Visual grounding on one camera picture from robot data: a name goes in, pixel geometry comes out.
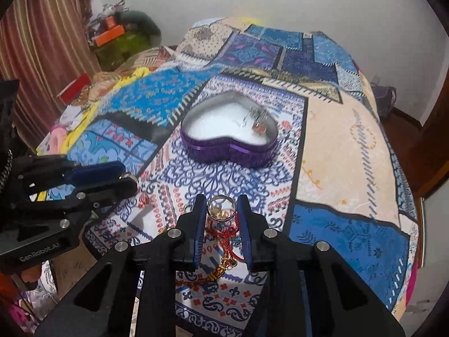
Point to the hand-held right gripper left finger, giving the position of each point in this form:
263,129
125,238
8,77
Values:
198,230

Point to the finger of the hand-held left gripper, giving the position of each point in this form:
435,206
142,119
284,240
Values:
105,193
100,172

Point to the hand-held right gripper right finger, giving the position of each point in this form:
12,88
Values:
245,233

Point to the purple heart-shaped tin box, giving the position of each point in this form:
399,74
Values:
224,151

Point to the cardboard box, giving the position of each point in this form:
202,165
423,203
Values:
72,272

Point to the red box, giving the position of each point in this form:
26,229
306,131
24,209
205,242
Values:
73,89

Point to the silver earrings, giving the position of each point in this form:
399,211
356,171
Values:
256,119

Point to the patchwork printed bedspread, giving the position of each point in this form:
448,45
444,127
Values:
343,147

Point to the orange box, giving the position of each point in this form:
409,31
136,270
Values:
109,35

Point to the green bag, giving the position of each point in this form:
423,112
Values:
133,38

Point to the striped brown curtain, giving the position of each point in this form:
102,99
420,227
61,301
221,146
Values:
42,42

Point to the dark purple bag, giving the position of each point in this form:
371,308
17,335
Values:
385,101

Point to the wooden door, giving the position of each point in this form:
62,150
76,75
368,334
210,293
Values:
433,140

